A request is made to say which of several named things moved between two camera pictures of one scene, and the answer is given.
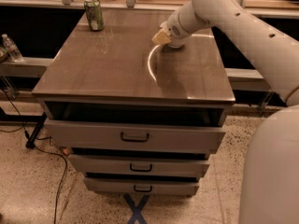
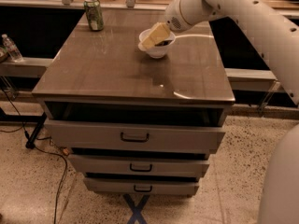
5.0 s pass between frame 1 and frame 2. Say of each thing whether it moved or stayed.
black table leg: stayed
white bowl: moved
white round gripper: moved
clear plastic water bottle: stayed
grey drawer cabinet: stayed
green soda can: stayed
